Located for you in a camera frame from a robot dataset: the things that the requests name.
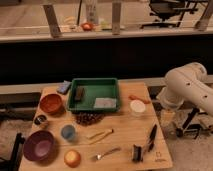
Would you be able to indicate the orange fruit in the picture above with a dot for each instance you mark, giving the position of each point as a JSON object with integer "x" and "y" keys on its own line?
{"x": 72, "y": 158}

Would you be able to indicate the dark block in tray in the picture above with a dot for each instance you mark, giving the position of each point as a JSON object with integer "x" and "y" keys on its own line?
{"x": 79, "y": 93}

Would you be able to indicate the black binder clip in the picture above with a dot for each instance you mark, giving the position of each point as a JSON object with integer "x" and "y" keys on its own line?
{"x": 137, "y": 153}

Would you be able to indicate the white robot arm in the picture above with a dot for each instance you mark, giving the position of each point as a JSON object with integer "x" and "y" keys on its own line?
{"x": 186, "y": 83}

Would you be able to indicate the orange carrot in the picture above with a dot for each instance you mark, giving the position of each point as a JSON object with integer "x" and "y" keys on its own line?
{"x": 132, "y": 97}

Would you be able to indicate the metal spoon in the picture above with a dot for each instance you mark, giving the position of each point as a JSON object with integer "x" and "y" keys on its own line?
{"x": 100, "y": 156}

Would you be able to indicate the red bowl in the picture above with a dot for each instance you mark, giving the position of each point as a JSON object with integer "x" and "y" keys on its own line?
{"x": 51, "y": 103}

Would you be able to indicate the yellow banana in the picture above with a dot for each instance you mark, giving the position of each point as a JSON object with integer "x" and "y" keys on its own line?
{"x": 93, "y": 138}

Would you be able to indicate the red apple in background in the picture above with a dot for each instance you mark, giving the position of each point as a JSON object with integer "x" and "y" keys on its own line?
{"x": 87, "y": 26}

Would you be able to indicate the blue sponge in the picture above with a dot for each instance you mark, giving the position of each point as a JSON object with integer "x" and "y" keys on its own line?
{"x": 64, "y": 87}

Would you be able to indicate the green plastic tray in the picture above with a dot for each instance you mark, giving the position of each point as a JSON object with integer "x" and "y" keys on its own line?
{"x": 93, "y": 88}

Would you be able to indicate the wooden table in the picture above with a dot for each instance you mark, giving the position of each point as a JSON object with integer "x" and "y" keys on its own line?
{"x": 128, "y": 131}

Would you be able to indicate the purple bowl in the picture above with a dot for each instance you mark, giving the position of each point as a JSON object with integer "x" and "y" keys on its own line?
{"x": 38, "y": 145}

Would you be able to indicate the blue cup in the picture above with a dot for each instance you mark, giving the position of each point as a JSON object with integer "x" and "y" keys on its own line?
{"x": 68, "y": 132}

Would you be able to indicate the black office chair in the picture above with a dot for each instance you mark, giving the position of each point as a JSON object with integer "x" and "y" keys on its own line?
{"x": 170, "y": 13}

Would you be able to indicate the bunch of dark grapes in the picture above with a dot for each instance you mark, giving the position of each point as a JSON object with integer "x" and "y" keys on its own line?
{"x": 86, "y": 119}

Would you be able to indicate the small dark can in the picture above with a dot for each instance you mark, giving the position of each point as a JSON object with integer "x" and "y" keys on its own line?
{"x": 41, "y": 121}

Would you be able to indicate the white lidded cup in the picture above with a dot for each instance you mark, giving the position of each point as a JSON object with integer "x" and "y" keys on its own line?
{"x": 137, "y": 107}

